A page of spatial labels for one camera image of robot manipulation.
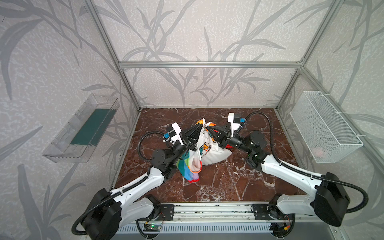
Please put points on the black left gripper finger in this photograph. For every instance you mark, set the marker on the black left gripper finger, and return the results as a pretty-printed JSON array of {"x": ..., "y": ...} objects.
[
  {"x": 192, "y": 144},
  {"x": 193, "y": 132}
]

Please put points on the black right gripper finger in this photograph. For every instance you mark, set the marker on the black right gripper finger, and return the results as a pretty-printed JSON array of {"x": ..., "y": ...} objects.
[
  {"x": 217, "y": 137},
  {"x": 216, "y": 129}
]

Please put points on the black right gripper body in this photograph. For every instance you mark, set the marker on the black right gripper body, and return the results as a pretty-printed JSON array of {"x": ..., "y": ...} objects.
[{"x": 226, "y": 137}]

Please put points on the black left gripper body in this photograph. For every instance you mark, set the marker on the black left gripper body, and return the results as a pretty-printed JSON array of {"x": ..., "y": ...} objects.
[{"x": 186, "y": 140}]

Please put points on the rainbow striped kids jacket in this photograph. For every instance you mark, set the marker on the rainbow striped kids jacket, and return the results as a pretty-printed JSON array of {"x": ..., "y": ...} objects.
[{"x": 191, "y": 162}]

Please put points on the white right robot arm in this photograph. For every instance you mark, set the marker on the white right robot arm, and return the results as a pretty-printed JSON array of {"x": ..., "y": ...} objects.
[{"x": 323, "y": 197}]

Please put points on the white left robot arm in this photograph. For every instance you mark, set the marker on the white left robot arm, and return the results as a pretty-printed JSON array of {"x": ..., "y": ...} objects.
[{"x": 110, "y": 210}]

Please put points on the green circuit board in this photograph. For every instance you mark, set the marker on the green circuit board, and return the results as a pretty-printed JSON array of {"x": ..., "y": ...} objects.
[{"x": 152, "y": 227}]

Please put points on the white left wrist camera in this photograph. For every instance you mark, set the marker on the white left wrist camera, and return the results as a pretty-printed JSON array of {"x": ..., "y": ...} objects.
[{"x": 172, "y": 134}]

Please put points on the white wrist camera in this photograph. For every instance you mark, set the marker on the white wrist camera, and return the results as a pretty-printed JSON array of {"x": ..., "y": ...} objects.
[
  {"x": 236, "y": 122},
  {"x": 172, "y": 134}
]

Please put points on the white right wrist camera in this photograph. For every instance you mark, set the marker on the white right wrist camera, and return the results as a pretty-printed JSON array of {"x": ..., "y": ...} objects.
[{"x": 236, "y": 122}]

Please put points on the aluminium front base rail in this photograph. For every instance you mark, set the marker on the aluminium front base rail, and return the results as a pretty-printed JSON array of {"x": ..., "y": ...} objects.
[{"x": 217, "y": 217}]

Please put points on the white wire mesh basket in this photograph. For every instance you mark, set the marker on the white wire mesh basket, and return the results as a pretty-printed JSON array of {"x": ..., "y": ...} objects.
[{"x": 325, "y": 131}]

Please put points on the aluminium enclosure frame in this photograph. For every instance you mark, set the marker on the aluminium enclosure frame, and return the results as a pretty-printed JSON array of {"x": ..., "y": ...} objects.
[{"x": 365, "y": 126}]

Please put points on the clear plastic wall tray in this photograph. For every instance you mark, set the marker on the clear plastic wall tray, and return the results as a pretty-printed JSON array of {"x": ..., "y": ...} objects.
[{"x": 79, "y": 138}]

